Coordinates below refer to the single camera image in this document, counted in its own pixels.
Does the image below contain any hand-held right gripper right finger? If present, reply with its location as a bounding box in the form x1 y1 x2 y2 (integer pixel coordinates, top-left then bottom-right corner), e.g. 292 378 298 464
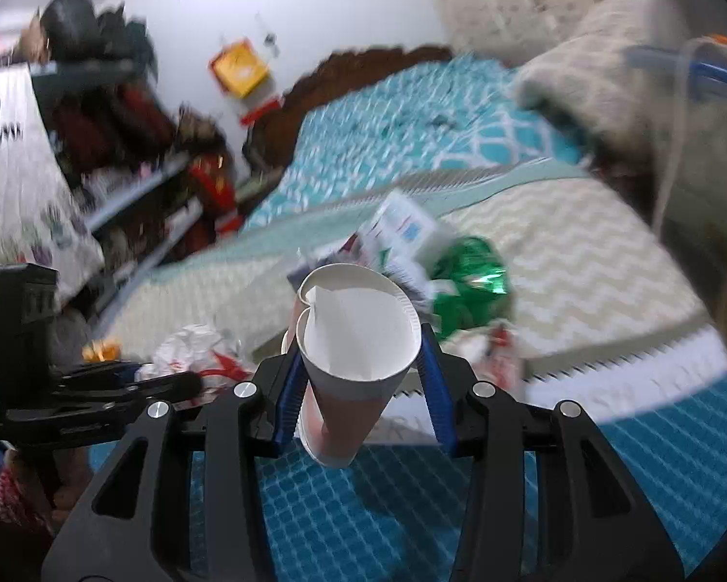
418 323 685 582

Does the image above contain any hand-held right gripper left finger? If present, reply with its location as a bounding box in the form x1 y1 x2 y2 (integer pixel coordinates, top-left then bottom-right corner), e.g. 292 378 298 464
41 348 309 582

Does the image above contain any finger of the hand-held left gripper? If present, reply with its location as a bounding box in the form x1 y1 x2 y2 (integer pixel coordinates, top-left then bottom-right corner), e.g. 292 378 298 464
51 361 145 390
104 371 202 422

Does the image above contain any orange snack wrapper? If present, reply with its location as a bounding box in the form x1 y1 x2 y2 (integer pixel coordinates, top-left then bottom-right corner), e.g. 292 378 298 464
83 340 123 363

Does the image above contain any white and red plastic bag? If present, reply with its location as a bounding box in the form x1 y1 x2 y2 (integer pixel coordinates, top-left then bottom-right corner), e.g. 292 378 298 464
136 324 258 402

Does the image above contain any red and white wrapper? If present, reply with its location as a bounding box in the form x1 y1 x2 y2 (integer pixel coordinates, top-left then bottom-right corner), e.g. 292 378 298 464
460 321 527 390

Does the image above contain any white paper cup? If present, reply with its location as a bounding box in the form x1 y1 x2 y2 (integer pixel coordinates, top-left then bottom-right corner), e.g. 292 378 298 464
281 263 425 469

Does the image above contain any green foil wrapper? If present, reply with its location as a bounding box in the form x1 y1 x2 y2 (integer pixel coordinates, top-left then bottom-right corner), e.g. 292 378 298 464
427 236 513 340

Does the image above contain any white printed carton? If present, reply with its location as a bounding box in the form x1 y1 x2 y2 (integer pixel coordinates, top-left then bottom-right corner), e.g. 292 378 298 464
354 191 443 283

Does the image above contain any white printed cloth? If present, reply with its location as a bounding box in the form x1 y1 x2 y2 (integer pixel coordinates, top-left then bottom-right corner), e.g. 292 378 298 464
0 64 106 310

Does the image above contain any grey metal shelf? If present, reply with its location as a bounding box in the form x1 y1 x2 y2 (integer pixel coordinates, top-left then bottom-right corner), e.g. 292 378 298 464
30 61 210 319

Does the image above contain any red box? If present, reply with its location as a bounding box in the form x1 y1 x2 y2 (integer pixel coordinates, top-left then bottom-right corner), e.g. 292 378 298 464
189 154 241 236

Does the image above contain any brown bag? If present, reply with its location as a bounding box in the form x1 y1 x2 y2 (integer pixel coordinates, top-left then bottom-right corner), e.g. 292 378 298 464
175 108 226 154

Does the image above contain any carved wooden headboard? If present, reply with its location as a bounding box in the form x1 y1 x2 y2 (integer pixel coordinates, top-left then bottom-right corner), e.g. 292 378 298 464
242 44 455 172

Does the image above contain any pile of dark clothes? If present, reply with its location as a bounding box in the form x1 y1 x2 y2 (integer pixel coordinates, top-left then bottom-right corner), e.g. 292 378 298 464
36 0 158 66

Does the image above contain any folded grey patterned quilt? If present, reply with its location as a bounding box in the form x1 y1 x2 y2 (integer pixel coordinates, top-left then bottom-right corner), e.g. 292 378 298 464
515 0 727 271

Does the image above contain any beige patterned curtain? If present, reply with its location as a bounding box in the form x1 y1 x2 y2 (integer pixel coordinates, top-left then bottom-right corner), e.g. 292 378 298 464
412 0 673 67

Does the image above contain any yellow and red wall calendar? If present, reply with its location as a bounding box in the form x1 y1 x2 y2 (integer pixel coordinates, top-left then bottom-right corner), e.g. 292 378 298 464
209 39 279 128

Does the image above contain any white cable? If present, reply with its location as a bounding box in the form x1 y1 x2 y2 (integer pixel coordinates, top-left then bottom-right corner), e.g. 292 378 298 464
651 39 723 232

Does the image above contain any dark wall hanger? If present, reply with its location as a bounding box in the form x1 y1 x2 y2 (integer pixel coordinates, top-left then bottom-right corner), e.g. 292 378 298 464
259 12 280 57

